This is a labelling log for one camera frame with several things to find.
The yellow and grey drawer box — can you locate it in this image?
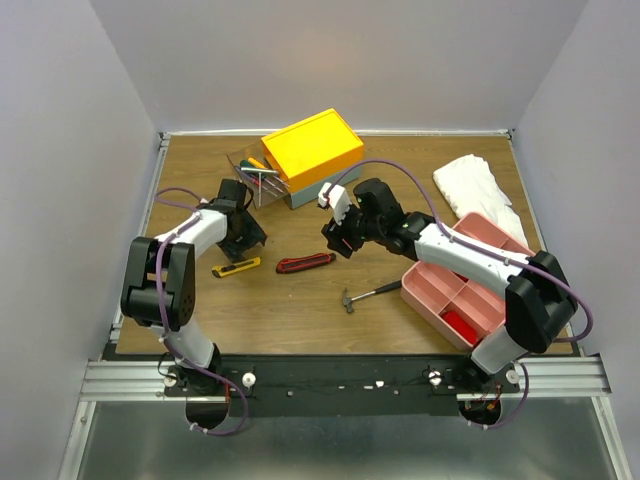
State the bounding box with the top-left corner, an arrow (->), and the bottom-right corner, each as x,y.
261,108 -> 364,210

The purple cable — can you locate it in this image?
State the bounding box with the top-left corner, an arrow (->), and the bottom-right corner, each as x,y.
153,187 -> 251,437
324,158 -> 595,431

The orange screwdriver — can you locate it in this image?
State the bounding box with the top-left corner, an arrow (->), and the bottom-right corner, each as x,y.
247,157 -> 269,170

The red black utility knife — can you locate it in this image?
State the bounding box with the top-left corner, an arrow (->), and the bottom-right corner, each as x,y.
275,253 -> 336,274

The red tape roll lower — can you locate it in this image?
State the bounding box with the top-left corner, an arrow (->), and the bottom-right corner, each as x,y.
441,310 -> 479,347

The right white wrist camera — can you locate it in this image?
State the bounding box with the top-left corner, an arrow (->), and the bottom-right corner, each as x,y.
317,182 -> 357,225

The silver T-handle wrench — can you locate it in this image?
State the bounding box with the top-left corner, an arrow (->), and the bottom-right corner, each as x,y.
240,166 -> 278,206

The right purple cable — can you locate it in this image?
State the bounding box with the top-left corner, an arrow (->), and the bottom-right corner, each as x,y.
324,158 -> 595,431

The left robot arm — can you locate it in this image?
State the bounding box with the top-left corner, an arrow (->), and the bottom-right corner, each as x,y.
120,178 -> 267,395

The pink divided tray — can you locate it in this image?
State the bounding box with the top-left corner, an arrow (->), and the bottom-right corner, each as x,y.
401,213 -> 533,351

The blue red screwdriver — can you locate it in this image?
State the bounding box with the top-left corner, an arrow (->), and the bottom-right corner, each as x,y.
249,177 -> 284,198

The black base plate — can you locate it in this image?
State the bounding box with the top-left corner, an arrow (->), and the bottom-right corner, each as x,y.
164,354 -> 520,418

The yellow utility knife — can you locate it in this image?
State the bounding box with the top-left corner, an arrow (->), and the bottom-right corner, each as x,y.
212,257 -> 262,279

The small black hammer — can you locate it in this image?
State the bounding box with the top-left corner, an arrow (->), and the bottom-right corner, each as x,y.
341,280 -> 402,314

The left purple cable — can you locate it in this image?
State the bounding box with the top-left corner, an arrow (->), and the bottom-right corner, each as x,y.
153,187 -> 251,437

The white folded cloth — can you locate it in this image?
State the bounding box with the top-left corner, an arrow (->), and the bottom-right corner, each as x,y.
432,154 -> 528,246

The transparent smoky drawer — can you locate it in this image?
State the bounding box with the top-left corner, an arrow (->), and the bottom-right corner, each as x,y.
227,141 -> 290,209

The green handle screwdriver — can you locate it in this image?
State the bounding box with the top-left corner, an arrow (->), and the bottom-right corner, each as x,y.
240,160 -> 284,192

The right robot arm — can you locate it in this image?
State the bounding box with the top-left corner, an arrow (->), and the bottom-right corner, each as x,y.
318,178 -> 578,392

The aluminium rail frame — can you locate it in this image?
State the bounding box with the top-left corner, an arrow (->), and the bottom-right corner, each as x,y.
59,356 -> 632,479

